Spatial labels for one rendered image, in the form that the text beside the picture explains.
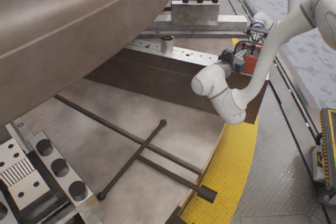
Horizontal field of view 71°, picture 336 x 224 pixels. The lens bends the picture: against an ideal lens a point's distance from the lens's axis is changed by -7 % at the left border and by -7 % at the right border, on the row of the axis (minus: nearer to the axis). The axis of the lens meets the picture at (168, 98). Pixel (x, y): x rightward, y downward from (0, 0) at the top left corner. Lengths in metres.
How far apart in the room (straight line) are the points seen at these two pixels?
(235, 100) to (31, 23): 0.87
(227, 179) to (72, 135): 1.07
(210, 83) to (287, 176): 1.10
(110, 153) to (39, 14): 0.87
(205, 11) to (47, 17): 1.66
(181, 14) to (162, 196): 1.66
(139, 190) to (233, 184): 0.70
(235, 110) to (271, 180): 0.91
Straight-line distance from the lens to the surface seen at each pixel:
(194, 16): 2.46
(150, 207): 1.35
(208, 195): 1.34
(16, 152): 1.02
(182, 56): 1.59
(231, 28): 2.67
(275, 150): 2.07
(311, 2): 0.95
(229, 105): 1.10
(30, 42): 1.00
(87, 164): 1.54
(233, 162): 1.90
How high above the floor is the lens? 1.54
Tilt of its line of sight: 42 degrees down
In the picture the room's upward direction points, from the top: straight up
